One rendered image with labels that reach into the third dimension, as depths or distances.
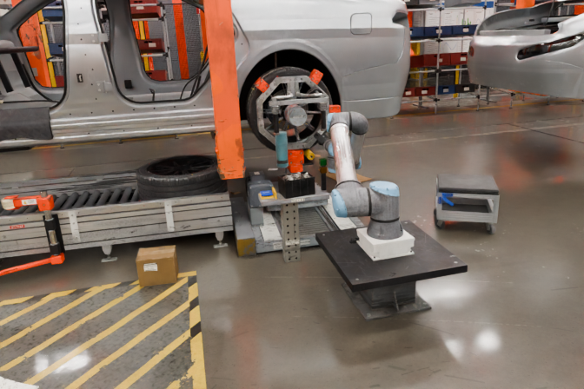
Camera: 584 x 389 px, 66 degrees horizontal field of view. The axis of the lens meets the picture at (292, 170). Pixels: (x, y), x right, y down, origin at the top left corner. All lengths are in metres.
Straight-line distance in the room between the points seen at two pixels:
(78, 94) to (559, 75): 4.01
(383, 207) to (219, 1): 1.54
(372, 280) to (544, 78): 3.13
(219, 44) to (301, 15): 0.83
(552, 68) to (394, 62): 1.65
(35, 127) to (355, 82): 2.34
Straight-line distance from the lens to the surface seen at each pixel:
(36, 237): 3.40
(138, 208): 3.18
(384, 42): 3.68
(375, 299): 2.49
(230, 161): 2.98
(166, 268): 2.88
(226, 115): 2.92
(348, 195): 2.32
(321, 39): 3.51
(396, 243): 2.39
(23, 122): 3.65
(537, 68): 4.85
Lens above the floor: 1.42
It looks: 17 degrees down
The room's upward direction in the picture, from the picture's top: 3 degrees counter-clockwise
